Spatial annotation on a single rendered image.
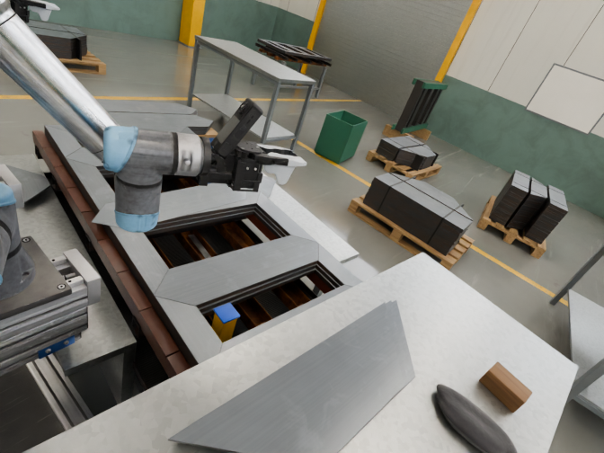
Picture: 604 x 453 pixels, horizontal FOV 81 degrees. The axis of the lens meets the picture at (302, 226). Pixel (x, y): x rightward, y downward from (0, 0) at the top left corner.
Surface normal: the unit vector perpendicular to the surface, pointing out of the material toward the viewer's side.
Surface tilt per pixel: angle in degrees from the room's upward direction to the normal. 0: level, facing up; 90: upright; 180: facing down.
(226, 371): 0
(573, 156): 90
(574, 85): 90
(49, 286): 0
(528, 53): 90
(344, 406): 0
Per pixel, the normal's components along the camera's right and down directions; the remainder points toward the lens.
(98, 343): 0.29, -0.80
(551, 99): -0.61, 0.26
